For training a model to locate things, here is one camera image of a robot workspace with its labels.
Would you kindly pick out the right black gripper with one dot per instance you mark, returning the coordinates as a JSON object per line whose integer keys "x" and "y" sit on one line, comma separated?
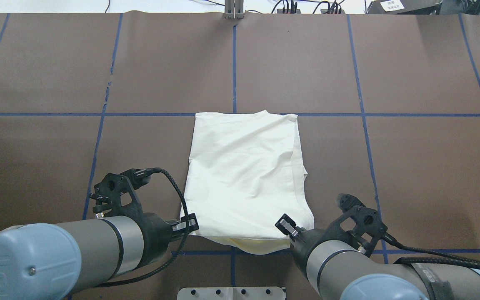
{"x": 311, "y": 243}

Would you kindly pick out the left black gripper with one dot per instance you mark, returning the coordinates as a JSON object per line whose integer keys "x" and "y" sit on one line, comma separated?
{"x": 156, "y": 228}

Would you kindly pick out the cream long-sleeve printed shirt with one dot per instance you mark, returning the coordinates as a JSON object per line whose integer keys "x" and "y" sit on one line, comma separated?
{"x": 246, "y": 171}

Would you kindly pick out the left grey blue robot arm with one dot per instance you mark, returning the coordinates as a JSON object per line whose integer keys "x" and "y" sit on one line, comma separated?
{"x": 50, "y": 261}

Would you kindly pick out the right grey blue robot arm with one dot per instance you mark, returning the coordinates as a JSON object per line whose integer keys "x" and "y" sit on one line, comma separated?
{"x": 337, "y": 263}

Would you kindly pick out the white pedestal column with base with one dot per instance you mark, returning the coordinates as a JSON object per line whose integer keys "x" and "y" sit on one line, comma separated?
{"x": 233, "y": 293}

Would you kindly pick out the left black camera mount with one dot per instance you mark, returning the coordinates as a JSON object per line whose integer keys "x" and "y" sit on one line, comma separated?
{"x": 115, "y": 194}

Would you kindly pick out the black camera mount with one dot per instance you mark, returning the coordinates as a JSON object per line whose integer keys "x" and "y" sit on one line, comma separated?
{"x": 115, "y": 194}
{"x": 368, "y": 229}

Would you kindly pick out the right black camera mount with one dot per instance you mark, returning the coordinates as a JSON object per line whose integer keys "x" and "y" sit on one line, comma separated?
{"x": 368, "y": 229}

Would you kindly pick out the aluminium frame post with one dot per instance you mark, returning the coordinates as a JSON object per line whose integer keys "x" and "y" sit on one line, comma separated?
{"x": 234, "y": 9}

